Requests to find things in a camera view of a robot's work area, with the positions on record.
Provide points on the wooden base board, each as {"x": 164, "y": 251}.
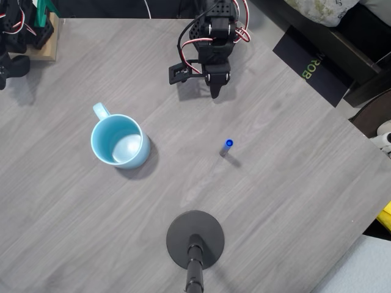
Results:
{"x": 49, "y": 52}

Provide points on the blue marker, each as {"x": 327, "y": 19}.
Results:
{"x": 226, "y": 148}

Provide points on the floral patterned pillow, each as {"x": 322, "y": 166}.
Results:
{"x": 323, "y": 10}

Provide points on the dark round chair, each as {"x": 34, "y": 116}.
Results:
{"x": 372, "y": 113}

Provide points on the black box with green lettering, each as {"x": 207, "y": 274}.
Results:
{"x": 323, "y": 76}

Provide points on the light blue ceramic mug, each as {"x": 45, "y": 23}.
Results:
{"x": 134, "y": 155}

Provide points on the black round-base camera stand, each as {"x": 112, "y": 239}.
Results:
{"x": 183, "y": 232}

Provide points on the white device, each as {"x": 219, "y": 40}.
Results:
{"x": 384, "y": 135}

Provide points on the green clamp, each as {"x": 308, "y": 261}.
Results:
{"x": 42, "y": 15}

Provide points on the yellow object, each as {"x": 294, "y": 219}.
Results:
{"x": 386, "y": 218}

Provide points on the dark wooden furniture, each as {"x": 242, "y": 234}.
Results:
{"x": 360, "y": 52}

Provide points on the black leader arm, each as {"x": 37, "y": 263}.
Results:
{"x": 18, "y": 33}

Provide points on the light grey cushion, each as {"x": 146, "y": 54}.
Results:
{"x": 360, "y": 268}

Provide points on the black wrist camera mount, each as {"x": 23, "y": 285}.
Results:
{"x": 178, "y": 73}

